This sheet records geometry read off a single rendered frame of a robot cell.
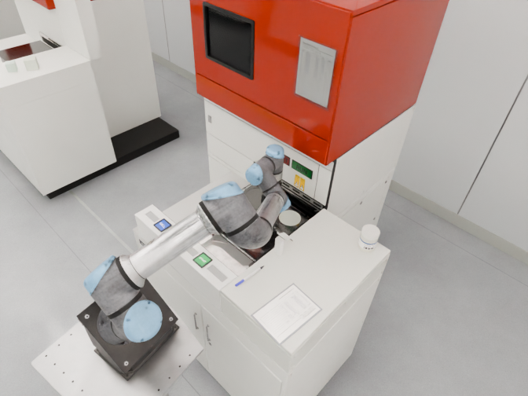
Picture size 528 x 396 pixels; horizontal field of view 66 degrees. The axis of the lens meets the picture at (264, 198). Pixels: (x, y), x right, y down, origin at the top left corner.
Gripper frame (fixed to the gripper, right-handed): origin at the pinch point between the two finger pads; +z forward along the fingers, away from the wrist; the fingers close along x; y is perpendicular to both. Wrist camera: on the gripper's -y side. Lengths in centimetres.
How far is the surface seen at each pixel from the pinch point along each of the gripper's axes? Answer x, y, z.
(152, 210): 51, -13, -5
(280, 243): -7.5, -27.8, -12.4
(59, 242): 151, 33, 91
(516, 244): -167, 86, 81
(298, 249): -14.7, -22.9, -5.2
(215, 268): 15.6, -37.9, -4.3
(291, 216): -9.8, 1.8, 1.3
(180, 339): 23, -62, 9
